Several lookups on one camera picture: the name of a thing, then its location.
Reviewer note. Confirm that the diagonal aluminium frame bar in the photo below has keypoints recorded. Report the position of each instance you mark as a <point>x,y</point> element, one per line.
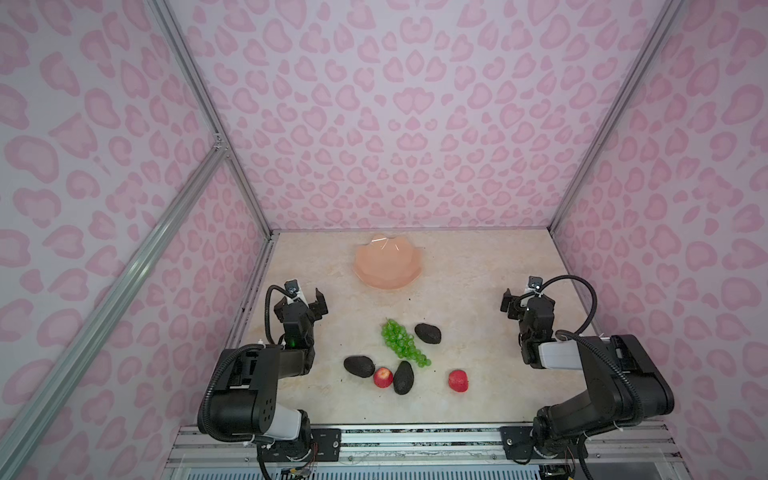
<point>34,420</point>

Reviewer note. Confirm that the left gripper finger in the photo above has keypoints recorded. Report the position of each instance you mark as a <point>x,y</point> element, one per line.
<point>292,288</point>
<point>319,307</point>

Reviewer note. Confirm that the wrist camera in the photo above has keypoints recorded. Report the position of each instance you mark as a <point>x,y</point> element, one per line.
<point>534,285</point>
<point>300,298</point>

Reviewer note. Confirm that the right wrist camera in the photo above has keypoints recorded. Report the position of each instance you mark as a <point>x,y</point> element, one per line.
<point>534,285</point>

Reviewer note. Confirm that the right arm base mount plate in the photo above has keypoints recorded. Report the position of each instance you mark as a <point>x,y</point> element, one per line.
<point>518,443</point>

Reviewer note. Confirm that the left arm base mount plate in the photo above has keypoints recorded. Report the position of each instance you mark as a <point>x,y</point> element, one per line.
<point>317,444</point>

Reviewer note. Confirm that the green fake grape bunch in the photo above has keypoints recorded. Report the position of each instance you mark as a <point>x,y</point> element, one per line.
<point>402,343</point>

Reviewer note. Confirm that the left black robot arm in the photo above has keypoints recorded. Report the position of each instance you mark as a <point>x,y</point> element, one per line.
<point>240,404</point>

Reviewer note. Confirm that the red apple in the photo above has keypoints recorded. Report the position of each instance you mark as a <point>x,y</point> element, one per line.
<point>383,378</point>
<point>458,381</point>

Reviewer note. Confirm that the pink glass fruit bowl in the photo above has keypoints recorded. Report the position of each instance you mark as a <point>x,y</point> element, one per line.
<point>388,263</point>

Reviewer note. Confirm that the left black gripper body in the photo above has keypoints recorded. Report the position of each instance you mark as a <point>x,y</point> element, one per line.
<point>309,336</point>

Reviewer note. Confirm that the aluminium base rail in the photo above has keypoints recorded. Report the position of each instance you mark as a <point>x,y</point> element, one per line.
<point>435,451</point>

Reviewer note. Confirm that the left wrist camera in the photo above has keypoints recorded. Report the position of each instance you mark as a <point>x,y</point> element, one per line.
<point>300,298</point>

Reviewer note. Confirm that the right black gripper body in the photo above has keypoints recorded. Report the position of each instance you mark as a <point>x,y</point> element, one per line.
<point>526,331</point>

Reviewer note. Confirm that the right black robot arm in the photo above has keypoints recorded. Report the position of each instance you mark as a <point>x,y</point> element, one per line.
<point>623,385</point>

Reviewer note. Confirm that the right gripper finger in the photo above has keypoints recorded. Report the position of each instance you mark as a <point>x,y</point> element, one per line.
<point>521,309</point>
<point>509,303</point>

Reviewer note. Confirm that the dark avocado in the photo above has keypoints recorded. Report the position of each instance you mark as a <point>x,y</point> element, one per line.
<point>428,333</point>
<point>403,379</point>
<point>360,366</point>

